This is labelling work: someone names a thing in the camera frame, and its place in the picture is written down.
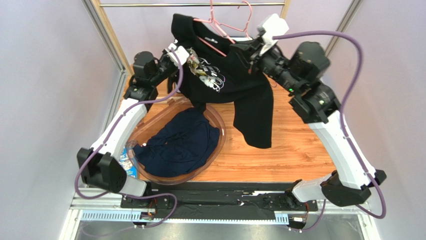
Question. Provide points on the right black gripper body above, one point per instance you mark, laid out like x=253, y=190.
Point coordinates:
x=248, y=55

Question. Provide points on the black floral t-shirt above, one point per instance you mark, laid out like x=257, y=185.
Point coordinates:
x=213, y=73

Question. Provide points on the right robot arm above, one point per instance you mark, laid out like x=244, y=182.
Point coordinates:
x=317, y=105

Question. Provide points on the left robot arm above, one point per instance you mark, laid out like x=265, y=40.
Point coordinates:
x=99, y=171

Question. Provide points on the navy blue garment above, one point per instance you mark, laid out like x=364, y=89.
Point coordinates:
x=182, y=146

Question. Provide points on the transparent brown plastic basin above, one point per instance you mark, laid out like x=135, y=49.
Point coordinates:
x=158, y=116

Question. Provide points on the metal hanging rod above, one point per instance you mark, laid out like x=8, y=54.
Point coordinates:
x=165, y=5

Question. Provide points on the blue illustrated booklet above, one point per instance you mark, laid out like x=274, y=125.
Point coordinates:
x=127, y=164

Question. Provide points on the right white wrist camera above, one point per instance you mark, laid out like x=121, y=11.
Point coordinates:
x=273, y=26

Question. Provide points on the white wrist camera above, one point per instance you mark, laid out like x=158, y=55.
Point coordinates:
x=177, y=53
x=273, y=26

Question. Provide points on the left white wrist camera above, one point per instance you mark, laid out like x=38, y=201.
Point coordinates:
x=177, y=53

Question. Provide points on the right aluminium frame post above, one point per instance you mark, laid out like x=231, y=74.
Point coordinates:
x=344, y=23

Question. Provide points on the aluminium frame post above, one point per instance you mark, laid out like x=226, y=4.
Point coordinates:
x=107, y=33
x=344, y=23

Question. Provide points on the wooden clothes rack frame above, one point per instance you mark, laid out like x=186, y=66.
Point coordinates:
x=124, y=76

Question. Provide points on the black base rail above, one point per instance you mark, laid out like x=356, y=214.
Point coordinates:
x=219, y=201

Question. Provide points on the left aluminium frame post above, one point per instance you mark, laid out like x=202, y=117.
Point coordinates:
x=107, y=33

